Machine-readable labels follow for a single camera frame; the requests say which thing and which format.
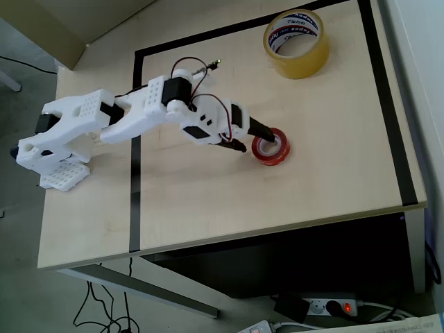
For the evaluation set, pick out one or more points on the grey power strip red switch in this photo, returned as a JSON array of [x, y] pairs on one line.
[[317, 307]]

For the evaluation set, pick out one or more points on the black power adapter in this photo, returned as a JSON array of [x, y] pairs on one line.
[[291, 308]]

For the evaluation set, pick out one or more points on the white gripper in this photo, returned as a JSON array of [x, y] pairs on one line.
[[238, 122]]

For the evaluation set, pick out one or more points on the small camera board green LED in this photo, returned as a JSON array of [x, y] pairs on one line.
[[209, 66]]

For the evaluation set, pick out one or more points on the red tape roll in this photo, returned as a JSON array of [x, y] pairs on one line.
[[277, 157]]

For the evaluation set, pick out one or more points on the white power strip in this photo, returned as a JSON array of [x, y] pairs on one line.
[[258, 326]]

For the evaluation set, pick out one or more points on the grey metal desk leg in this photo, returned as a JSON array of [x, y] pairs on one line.
[[145, 288], [415, 249]]

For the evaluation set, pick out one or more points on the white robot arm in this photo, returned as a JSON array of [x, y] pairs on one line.
[[86, 107]]

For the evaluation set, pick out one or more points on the white furniture foot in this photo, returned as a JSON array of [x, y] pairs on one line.
[[10, 81]]

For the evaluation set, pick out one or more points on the black round plug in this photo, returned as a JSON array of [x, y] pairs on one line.
[[334, 308]]

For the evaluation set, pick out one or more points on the printed paper sheet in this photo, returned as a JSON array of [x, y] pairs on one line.
[[381, 326]]

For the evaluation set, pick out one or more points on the large yellow tape roll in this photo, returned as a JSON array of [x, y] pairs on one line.
[[305, 66]]

